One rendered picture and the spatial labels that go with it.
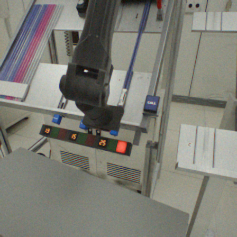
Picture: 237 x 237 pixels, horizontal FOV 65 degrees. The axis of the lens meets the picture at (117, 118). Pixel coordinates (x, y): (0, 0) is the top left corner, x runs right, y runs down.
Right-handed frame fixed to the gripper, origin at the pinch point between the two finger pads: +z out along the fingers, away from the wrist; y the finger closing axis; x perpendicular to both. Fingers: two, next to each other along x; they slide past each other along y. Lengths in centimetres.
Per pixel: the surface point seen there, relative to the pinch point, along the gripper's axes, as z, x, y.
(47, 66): 3.8, -20.2, 35.1
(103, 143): 4.8, 5.2, 2.6
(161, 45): 3.0, -33.2, -8.9
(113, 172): 66, 13, 14
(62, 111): 1.6, -1.9, 19.4
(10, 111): 87, -16, 136
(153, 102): -0.5, -9.3, -11.1
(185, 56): 147, -137, -14
